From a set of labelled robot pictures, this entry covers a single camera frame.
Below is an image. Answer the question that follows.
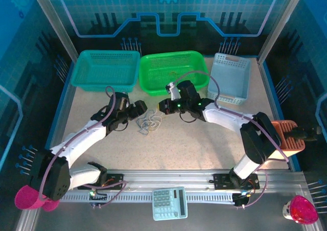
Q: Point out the green plastic basket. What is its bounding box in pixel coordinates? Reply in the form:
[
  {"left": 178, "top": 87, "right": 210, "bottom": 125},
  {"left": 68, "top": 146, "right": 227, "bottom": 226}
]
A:
[{"left": 138, "top": 51, "right": 211, "bottom": 97}]

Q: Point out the light blue plastic basket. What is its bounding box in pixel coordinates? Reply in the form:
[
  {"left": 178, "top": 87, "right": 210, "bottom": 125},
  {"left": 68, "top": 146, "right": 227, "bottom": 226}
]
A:
[{"left": 206, "top": 52, "right": 251, "bottom": 106}]

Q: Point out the teal plastic basket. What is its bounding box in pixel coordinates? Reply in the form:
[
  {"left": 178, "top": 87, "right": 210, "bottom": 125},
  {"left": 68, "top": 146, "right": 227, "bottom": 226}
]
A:
[{"left": 71, "top": 49, "right": 141, "bottom": 93}]

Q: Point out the blue table edge strip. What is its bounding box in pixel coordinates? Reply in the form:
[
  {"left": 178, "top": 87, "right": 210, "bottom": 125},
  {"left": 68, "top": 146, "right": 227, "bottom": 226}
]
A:
[
  {"left": 258, "top": 59, "right": 304, "bottom": 172},
  {"left": 40, "top": 61, "right": 76, "bottom": 171}
]

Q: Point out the small black control board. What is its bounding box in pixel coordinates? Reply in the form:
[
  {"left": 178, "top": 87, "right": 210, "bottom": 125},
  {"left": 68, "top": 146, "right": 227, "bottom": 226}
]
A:
[
  {"left": 88, "top": 187, "right": 108, "bottom": 209},
  {"left": 232, "top": 190, "right": 252, "bottom": 208}
]

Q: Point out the light blue calculator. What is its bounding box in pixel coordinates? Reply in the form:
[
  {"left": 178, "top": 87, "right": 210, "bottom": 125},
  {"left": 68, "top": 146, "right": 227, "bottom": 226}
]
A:
[{"left": 152, "top": 187, "right": 189, "bottom": 221}]

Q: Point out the orange slotted rack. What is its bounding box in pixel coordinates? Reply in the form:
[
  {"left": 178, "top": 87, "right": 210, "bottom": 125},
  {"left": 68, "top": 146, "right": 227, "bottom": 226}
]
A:
[{"left": 271, "top": 120, "right": 306, "bottom": 157}]

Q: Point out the black object in rack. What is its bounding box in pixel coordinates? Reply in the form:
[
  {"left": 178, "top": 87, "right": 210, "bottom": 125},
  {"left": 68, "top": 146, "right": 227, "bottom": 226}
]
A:
[{"left": 285, "top": 125, "right": 322, "bottom": 143}]

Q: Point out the magenta goblet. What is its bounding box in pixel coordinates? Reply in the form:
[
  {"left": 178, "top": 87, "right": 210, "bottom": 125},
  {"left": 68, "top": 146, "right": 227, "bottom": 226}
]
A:
[{"left": 14, "top": 184, "right": 61, "bottom": 213}]

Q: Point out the left gripper black wire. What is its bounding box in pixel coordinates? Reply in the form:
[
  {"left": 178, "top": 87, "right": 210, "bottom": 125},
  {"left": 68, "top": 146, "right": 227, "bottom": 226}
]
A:
[{"left": 112, "top": 120, "right": 129, "bottom": 132}]

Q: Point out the gripper black wire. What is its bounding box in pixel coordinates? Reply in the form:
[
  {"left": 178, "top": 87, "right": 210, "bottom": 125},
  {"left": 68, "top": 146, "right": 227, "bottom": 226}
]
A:
[
  {"left": 178, "top": 111, "right": 195, "bottom": 124},
  {"left": 112, "top": 120, "right": 129, "bottom": 132}
]

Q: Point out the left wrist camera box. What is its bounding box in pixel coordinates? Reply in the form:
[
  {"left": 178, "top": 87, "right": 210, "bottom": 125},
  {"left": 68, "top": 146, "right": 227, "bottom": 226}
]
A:
[{"left": 119, "top": 97, "right": 131, "bottom": 111}]

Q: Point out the right gripper black wire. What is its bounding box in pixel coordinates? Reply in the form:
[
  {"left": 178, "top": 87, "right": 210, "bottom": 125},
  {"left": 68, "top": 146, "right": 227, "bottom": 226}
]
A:
[{"left": 178, "top": 111, "right": 195, "bottom": 124}]

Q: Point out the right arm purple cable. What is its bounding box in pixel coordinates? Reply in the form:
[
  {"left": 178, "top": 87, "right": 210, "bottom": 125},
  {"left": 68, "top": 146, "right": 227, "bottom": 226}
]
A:
[{"left": 170, "top": 71, "right": 290, "bottom": 209}]

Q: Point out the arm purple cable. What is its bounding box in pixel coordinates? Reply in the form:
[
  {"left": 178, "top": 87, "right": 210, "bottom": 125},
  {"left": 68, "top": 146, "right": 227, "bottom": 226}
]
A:
[
  {"left": 170, "top": 71, "right": 290, "bottom": 209},
  {"left": 38, "top": 85, "right": 128, "bottom": 209}
]

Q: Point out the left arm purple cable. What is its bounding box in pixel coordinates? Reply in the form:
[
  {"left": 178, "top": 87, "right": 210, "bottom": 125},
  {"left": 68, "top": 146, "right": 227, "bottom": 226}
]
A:
[{"left": 38, "top": 85, "right": 128, "bottom": 209}]

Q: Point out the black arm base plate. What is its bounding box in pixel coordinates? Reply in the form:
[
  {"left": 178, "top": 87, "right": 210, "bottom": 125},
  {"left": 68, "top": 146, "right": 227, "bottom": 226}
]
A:
[
  {"left": 213, "top": 173, "right": 260, "bottom": 191},
  {"left": 78, "top": 173, "right": 124, "bottom": 191}
]

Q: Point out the aluminium rail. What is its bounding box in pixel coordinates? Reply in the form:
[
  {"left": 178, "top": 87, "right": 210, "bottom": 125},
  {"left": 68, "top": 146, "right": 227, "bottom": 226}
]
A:
[{"left": 33, "top": 169, "right": 307, "bottom": 199}]

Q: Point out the slotted cable duct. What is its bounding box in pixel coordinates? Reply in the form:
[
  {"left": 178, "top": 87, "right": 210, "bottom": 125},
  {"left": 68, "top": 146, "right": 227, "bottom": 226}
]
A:
[{"left": 61, "top": 192, "right": 236, "bottom": 204}]

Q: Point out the aluminium frame post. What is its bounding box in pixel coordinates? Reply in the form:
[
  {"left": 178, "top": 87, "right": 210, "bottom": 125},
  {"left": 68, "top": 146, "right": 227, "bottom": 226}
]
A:
[
  {"left": 256, "top": 0, "right": 307, "bottom": 64},
  {"left": 27, "top": 0, "right": 79, "bottom": 62}
]

